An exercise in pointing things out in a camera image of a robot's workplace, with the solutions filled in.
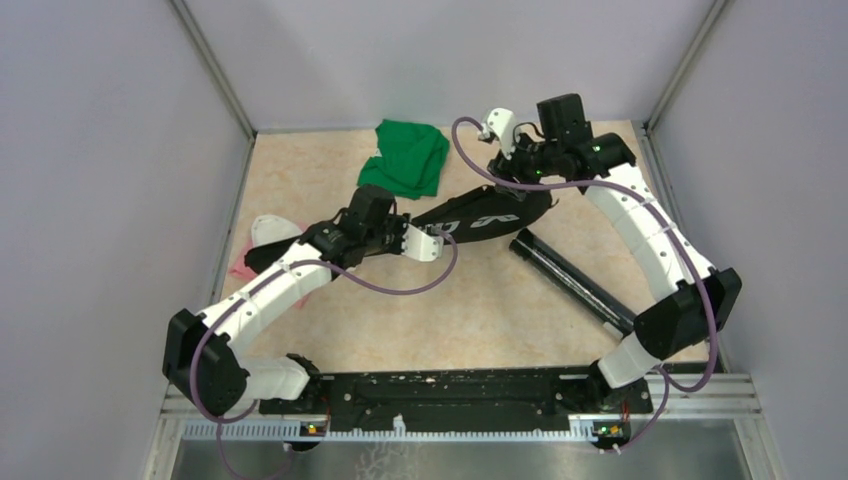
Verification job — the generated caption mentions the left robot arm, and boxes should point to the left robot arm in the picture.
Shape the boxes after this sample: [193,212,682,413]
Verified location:
[163,185,409,420]

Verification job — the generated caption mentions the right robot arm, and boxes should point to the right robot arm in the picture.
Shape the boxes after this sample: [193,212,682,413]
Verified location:
[480,93,742,412]

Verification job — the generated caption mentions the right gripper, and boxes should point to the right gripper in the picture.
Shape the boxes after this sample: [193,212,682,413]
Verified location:
[487,128,561,201]

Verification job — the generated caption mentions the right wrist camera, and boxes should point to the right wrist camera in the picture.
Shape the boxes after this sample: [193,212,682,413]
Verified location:
[478,107,517,160]

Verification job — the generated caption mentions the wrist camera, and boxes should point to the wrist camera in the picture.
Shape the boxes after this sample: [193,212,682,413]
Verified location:
[478,107,517,160]
[401,224,444,263]

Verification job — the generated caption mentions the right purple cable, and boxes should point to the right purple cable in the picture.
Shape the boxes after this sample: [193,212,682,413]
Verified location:
[451,117,721,455]

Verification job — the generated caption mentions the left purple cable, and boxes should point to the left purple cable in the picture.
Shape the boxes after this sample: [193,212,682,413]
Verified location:
[189,228,460,480]

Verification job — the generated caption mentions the black racket bag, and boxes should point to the black racket bag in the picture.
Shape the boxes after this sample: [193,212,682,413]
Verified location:
[245,185,554,274]

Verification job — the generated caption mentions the white towel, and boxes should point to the white towel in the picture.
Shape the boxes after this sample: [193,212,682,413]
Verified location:
[250,214,304,247]

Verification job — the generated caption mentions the pink cloth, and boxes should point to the pink cloth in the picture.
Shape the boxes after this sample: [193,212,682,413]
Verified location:
[229,251,313,309]

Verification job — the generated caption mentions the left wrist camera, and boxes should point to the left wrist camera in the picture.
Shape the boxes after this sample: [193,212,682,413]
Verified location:
[401,224,444,263]

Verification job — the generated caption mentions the purple cable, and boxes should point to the purple cable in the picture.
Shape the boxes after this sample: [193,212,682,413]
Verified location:
[189,228,460,480]
[451,117,721,455]

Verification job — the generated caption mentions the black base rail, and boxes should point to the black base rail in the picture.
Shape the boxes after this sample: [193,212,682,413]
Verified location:
[258,366,653,440]

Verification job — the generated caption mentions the green cloth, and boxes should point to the green cloth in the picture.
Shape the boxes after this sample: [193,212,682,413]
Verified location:
[357,119,450,200]

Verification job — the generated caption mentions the black shuttlecock tube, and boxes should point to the black shuttlecock tube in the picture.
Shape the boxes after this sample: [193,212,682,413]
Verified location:
[509,229,636,339]

